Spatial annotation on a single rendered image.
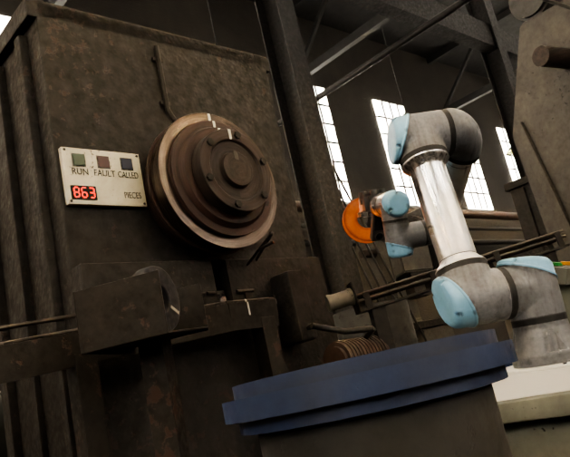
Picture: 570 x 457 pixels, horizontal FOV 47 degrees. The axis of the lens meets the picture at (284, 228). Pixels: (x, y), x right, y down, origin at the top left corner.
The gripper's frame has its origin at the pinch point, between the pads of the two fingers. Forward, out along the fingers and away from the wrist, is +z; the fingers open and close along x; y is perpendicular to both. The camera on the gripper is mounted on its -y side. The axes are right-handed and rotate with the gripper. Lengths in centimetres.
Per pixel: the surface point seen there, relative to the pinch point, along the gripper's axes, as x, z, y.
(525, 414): 2, -93, -43
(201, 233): 55, -10, 3
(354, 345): 13.5, -10.6, -40.1
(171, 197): 62, -12, 15
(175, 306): 66, -58, -13
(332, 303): 16.1, 0.2, -27.3
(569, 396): -3, -100, -39
